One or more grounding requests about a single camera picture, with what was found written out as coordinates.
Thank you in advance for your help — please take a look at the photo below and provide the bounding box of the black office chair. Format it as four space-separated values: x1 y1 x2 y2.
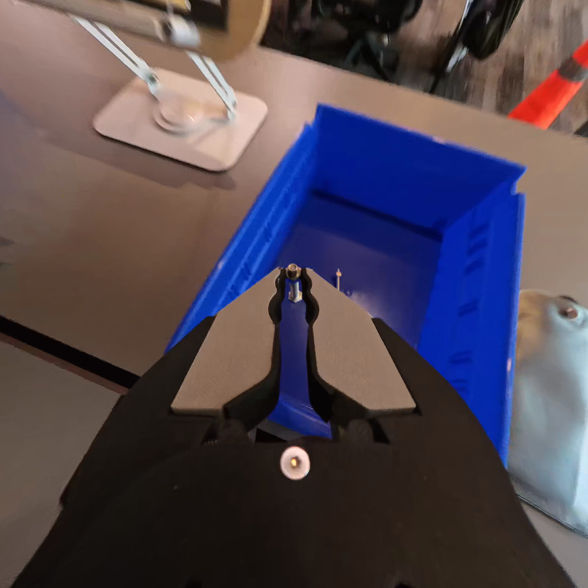
312 0 423 83
429 0 529 92

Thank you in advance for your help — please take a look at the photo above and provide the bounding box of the blue plastic bin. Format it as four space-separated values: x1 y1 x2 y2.
165 103 527 469

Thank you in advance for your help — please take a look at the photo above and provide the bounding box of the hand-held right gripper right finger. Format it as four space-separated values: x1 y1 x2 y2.
301 268 417 424

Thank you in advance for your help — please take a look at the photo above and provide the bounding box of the orange traffic cone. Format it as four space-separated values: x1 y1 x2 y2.
507 39 588 131

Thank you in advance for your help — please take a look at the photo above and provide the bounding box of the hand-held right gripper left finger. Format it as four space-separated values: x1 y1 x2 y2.
170 268 282 432

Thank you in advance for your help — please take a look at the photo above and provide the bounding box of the white folding laptop stand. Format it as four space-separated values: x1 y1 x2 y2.
28 0 269 173

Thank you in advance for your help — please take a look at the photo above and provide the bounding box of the tan board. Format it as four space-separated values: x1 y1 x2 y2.
184 0 273 62

